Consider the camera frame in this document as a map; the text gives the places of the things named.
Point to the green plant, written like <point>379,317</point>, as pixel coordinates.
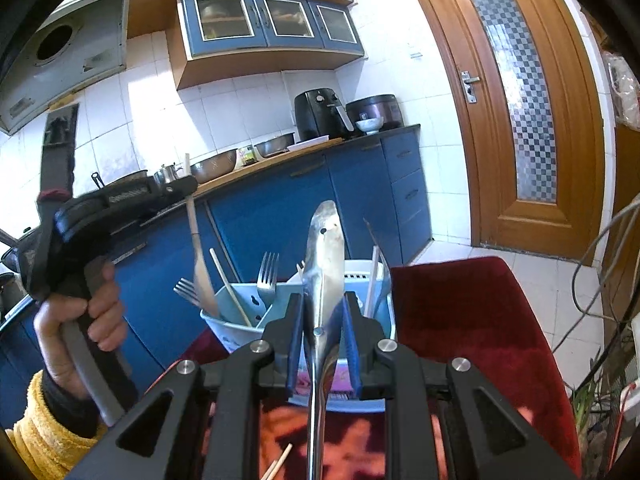
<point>595,405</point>

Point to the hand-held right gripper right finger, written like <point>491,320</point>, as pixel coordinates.
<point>350,355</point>

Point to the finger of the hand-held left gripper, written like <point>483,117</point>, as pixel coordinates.
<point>179,187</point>

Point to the black air fryer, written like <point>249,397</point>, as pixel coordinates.
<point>315,112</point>

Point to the white tray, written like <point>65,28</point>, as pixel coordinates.
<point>307,143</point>

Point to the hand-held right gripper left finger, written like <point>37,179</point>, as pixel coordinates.
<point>296,355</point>

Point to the small jar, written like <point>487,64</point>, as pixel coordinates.
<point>246,156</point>

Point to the white chopstick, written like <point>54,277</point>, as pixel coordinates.
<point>372,280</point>

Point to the dark wok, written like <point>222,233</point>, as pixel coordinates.
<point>125,179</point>

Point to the metal kettle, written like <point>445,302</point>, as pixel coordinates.
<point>167,174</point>

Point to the person's left hand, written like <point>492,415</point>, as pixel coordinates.
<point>107,310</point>

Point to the beige wooden chopstick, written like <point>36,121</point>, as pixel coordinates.
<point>269,470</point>
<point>231,287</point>
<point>281,459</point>

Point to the grey range hood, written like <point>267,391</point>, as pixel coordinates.
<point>65,60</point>

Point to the light blue chopstick box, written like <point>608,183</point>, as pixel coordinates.
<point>235,327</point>

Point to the metal spoon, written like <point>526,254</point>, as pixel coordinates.
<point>324,270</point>

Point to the person's left forearm yellow sleeve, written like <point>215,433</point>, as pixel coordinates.
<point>40,435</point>

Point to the blue glass-front wall cabinet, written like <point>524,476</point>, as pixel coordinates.
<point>270,30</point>

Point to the plastic bag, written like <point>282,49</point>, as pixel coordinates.
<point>625,90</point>

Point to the wooden door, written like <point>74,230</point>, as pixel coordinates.
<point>505,110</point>

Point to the large metal bowl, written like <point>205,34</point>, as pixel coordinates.
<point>214,165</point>

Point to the wooden spoon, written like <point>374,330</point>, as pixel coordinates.
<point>194,240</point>

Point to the blue kitchen base cabinets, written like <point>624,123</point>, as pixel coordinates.
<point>270,210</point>

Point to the red floral blanket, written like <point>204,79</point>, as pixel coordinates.
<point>465,320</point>

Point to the dark rice cooker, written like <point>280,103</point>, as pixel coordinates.
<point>377,109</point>

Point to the small metal bowl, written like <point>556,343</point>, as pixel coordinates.
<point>274,144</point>

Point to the white patterned bowl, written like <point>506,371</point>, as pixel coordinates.
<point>370,125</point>

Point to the metal fork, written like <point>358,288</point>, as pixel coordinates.
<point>187,291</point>
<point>267,280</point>

